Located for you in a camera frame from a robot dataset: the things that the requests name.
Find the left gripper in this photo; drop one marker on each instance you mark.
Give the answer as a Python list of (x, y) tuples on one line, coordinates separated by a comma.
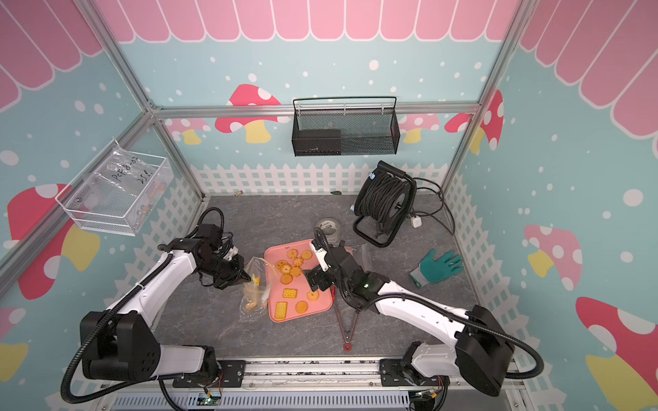
[(237, 276)]

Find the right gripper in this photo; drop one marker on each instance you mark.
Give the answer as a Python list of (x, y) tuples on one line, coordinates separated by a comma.
[(319, 272)]

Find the clear resealable bag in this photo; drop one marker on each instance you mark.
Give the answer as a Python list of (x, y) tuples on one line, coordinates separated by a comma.
[(256, 290)]

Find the red metal tongs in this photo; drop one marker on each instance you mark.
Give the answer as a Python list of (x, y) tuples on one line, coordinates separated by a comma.
[(347, 319)]

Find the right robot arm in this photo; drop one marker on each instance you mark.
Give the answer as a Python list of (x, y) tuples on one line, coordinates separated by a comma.
[(472, 345)]

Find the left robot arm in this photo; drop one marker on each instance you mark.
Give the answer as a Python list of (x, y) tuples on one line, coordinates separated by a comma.
[(118, 348)]

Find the small clear zip bag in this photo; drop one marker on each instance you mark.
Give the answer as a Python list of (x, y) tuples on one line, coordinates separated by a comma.
[(363, 255)]

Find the clear tape roll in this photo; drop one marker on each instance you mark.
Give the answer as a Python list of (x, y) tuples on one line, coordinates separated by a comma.
[(331, 229)]

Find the round cookie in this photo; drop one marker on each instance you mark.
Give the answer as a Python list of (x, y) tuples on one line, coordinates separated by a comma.
[(301, 307)]

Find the pink plastic tray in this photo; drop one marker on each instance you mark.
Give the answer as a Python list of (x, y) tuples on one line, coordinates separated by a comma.
[(289, 283)]

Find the rectangular cracker cookie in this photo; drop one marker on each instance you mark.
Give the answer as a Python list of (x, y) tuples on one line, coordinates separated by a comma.
[(281, 309)]

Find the white power plug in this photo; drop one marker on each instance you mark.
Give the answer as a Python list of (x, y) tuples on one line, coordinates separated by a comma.
[(416, 222)]

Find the green rubber glove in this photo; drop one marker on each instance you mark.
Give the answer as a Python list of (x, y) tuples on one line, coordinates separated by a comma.
[(434, 269)]

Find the black cable reel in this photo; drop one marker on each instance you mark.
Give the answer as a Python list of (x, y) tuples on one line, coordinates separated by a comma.
[(386, 197)]

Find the clear wire wall basket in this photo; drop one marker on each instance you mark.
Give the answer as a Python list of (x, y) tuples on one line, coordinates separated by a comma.
[(116, 193)]

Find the black mesh wall basket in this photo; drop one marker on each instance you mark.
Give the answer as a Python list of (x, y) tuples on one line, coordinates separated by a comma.
[(345, 126)]

